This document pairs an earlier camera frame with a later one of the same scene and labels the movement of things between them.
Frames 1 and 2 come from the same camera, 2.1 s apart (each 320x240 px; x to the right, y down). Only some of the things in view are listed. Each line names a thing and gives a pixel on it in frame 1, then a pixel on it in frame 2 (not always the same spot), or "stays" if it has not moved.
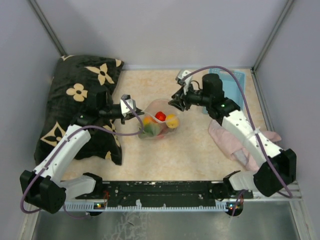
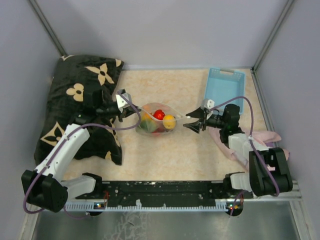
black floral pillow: x=77 y=80 stays
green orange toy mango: x=148 y=121 to x=145 y=115
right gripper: x=179 y=104 to x=199 y=113
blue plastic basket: x=232 y=90 stays
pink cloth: x=235 y=149 stays
